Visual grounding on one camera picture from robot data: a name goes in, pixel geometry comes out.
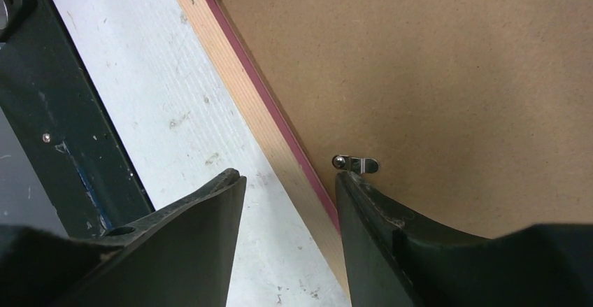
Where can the brown frame backing board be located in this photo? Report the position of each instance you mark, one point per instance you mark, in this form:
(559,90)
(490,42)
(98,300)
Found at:
(479,112)

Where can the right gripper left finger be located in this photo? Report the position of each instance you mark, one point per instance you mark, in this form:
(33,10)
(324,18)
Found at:
(180,255)

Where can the light wooden picture frame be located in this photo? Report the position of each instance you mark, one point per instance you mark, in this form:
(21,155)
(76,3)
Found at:
(270,129)

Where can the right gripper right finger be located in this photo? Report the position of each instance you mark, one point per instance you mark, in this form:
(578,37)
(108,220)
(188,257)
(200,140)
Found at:
(395,256)

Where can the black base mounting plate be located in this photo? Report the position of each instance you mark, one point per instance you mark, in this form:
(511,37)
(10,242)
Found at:
(63,166)

